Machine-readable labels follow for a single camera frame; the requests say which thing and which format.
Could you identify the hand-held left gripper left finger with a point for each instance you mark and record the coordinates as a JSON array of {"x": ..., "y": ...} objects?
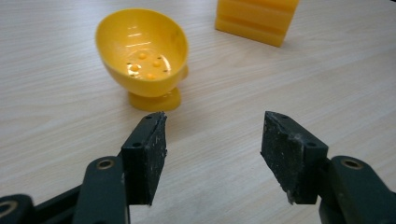
[{"x": 144, "y": 161}]

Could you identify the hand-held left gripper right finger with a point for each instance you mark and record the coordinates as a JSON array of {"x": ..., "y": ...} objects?
[{"x": 291, "y": 158}]

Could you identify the yellow plastic egg cup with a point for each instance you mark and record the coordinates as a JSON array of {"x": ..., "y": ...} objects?
[{"x": 146, "y": 59}]

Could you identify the yellow ribbed plastic block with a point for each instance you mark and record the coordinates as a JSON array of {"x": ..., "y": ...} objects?
[{"x": 255, "y": 20}]

